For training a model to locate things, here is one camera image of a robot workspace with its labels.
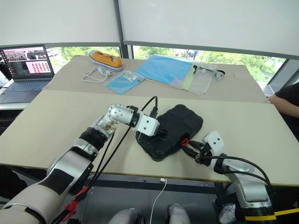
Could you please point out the small blue zip pouch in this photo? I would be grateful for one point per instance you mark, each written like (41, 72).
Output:
(121, 84)

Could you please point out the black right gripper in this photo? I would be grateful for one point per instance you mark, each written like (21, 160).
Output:
(203, 152)

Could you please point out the white sneaker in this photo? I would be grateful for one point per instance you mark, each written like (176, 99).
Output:
(228, 213)

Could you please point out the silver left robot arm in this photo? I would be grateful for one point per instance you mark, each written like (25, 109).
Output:
(70, 163)

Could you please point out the black plastic tool case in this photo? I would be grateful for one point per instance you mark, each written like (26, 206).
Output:
(180, 126)

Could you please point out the bystander person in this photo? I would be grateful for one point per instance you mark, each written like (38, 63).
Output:
(287, 102)

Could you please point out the clear and black clip tool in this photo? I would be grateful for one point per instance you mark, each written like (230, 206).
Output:
(211, 71)

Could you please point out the clear plastic bag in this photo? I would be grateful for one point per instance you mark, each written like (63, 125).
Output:
(201, 82)

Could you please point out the green transparent sheet folder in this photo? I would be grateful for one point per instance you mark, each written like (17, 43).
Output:
(188, 80)

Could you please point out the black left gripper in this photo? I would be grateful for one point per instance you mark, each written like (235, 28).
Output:
(162, 133)

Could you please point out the white roller blind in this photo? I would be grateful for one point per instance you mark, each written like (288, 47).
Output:
(58, 21)
(210, 23)

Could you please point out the grey open laptop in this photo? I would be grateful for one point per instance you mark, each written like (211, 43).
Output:
(25, 77)

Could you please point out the yellow canvas sneaker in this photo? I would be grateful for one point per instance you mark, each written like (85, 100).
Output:
(106, 60)

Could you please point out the grey rounded shape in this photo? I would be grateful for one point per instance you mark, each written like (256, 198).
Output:
(125, 217)
(178, 214)

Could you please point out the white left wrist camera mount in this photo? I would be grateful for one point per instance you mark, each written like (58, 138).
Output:
(147, 124)

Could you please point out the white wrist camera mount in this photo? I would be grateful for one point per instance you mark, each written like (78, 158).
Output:
(147, 124)
(213, 141)

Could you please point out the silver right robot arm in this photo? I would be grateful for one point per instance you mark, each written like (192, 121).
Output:
(247, 186)

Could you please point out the large blue document folder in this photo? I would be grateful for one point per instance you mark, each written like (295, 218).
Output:
(163, 70)

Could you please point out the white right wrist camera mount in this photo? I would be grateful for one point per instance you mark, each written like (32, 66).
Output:
(213, 141)

